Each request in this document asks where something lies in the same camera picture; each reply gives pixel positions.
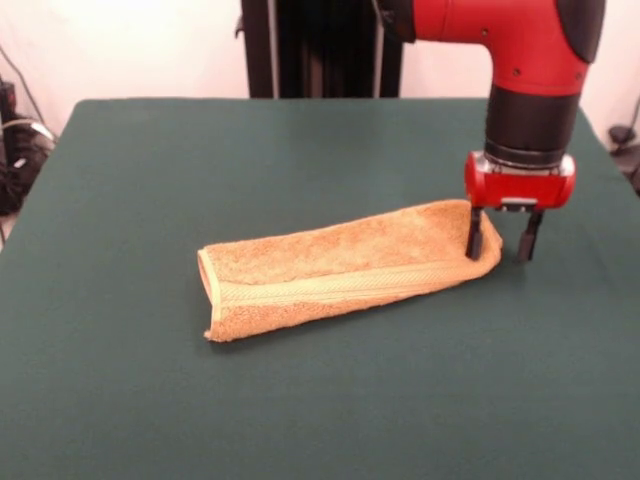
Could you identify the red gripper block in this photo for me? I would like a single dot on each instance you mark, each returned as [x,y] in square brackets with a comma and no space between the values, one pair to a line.
[520,187]

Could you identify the tan terry towel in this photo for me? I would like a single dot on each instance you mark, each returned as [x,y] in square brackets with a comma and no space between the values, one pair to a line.
[350,260]

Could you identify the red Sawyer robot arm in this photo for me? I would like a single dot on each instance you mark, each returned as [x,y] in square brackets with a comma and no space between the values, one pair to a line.
[530,50]

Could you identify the small black adapter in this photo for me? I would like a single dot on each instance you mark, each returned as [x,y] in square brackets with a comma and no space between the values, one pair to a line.
[620,134]

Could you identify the dark green table cloth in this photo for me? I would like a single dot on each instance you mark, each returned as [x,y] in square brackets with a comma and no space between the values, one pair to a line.
[150,400]

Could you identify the upright black power strip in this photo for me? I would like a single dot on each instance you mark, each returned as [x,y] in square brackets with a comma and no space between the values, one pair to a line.
[7,100]

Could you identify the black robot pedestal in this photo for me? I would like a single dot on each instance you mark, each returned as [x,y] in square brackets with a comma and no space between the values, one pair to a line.
[310,50]

